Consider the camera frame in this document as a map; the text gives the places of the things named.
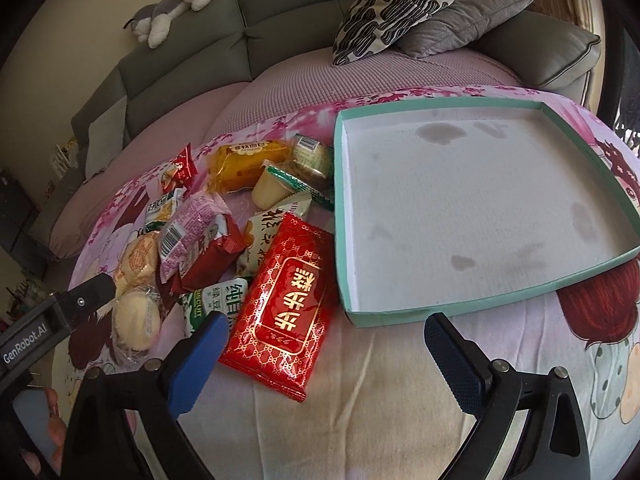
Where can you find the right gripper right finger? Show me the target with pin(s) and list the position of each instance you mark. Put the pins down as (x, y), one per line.
(471, 377)

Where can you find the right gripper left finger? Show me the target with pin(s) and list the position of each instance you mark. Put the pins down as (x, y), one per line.
(177, 381)

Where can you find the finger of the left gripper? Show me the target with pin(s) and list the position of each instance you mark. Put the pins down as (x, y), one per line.
(77, 305)

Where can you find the round pastry clear wrapper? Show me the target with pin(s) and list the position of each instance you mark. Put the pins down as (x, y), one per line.
(136, 323)

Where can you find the green white biscuit packet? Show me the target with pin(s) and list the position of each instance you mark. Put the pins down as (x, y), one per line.
(226, 297)

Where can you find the large red snack packet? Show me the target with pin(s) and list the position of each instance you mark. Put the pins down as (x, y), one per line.
(286, 314)

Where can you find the pink and red snack bag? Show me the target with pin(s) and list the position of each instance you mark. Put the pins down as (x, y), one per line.
(198, 244)

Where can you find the small red chicken snack packet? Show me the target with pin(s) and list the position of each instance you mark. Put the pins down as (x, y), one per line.
(180, 172)

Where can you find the white plum snack packet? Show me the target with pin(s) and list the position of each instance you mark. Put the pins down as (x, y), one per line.
(262, 227)

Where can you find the light grey small cushion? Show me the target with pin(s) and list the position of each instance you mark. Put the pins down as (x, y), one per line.
(106, 138)

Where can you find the teal shallow cardboard tray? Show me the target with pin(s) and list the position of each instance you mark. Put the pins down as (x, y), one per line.
(456, 205)

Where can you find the yellow cake packet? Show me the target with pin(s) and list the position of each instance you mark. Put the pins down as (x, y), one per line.
(238, 167)

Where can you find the pink checkered sofa cover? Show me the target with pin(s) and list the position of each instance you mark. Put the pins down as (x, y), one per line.
(305, 80)

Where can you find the grey white plush cat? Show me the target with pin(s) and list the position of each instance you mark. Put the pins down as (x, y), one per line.
(152, 23)

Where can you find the grey green sofa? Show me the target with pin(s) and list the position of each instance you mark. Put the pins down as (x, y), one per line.
(234, 41)

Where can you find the black white patterned pillow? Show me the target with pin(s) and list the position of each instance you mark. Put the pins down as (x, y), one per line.
(371, 26)

